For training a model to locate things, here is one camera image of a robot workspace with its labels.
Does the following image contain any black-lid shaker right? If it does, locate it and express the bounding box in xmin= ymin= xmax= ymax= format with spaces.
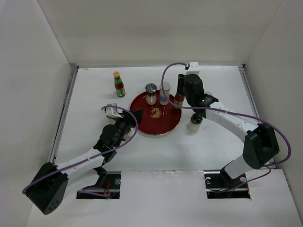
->
xmin=187 ymin=113 xmax=203 ymax=132

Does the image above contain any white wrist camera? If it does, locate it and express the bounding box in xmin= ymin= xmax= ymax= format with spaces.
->
xmin=185 ymin=62 xmax=200 ymax=75
xmin=104 ymin=103 xmax=120 ymax=119

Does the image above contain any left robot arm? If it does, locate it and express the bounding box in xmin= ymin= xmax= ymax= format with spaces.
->
xmin=22 ymin=104 xmax=143 ymax=215

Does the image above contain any ketchup bottle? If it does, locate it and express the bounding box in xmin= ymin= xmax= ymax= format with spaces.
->
xmin=174 ymin=93 xmax=185 ymax=106
xmin=113 ymin=71 xmax=125 ymax=97

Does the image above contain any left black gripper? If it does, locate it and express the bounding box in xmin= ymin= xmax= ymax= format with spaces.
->
xmin=112 ymin=109 xmax=142 ymax=148

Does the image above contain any red round tray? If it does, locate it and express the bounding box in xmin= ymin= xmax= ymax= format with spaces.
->
xmin=130 ymin=90 xmax=182 ymax=135

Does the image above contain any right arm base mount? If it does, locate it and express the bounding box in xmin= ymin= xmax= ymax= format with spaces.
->
xmin=204 ymin=171 xmax=250 ymax=199

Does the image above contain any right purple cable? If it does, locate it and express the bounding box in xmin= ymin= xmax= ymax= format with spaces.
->
xmin=161 ymin=61 xmax=293 ymax=193

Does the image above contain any tall pearl jar blue label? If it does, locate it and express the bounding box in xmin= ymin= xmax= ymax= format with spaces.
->
xmin=159 ymin=81 xmax=171 ymax=105

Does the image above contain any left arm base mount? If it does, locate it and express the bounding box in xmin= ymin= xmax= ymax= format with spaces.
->
xmin=76 ymin=167 xmax=122 ymax=200

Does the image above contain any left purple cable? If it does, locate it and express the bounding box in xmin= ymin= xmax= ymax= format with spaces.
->
xmin=22 ymin=105 xmax=138 ymax=197

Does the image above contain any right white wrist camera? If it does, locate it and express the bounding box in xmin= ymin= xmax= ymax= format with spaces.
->
xmin=185 ymin=62 xmax=200 ymax=75

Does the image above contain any purple cable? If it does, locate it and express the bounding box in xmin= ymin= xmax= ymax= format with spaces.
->
xmin=22 ymin=105 xmax=138 ymax=197
xmin=161 ymin=61 xmax=293 ymax=193

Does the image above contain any silver-lid spice shaker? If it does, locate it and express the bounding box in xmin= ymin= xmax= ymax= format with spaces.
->
xmin=145 ymin=83 xmax=157 ymax=105

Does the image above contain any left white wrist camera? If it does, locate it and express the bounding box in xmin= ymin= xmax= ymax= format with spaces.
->
xmin=104 ymin=103 xmax=120 ymax=119

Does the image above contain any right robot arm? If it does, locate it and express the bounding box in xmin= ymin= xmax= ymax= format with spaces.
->
xmin=177 ymin=74 xmax=280 ymax=187

